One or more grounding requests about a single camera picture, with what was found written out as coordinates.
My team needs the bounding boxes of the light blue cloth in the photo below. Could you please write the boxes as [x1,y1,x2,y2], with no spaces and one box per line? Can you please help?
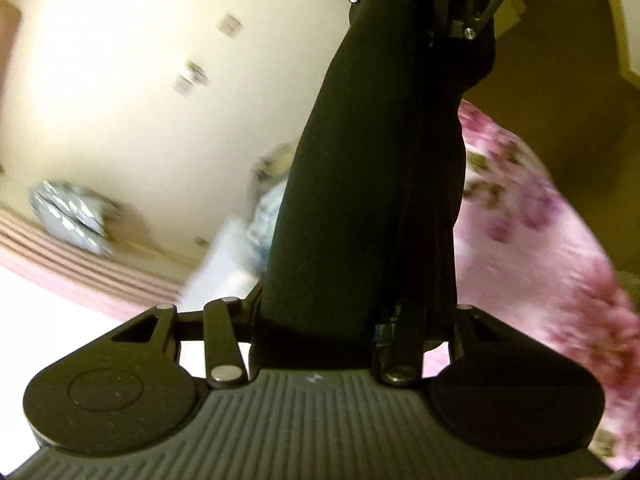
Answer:
[247,142,296,273]

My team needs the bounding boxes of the wall socket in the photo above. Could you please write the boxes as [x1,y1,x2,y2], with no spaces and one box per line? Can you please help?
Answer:
[171,59,209,95]
[219,11,244,39]

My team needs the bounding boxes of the pink floral bed sheet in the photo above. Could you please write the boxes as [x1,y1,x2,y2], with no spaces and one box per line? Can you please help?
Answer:
[450,99,640,471]

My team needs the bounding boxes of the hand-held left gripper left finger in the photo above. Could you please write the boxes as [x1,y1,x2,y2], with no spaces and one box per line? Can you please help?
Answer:
[110,282,266,390]

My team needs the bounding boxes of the wooden wardrobe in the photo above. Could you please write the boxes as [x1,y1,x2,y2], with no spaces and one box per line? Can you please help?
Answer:
[597,0,640,88]

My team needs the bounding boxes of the black garment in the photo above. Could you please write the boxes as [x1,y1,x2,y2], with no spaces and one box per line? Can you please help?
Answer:
[250,0,498,371]

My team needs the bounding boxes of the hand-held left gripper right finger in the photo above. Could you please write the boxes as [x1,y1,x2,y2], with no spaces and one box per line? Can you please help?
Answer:
[372,300,506,386]

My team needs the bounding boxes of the pink ribbed headboard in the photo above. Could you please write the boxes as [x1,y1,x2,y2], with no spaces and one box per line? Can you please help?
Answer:
[0,205,188,321]

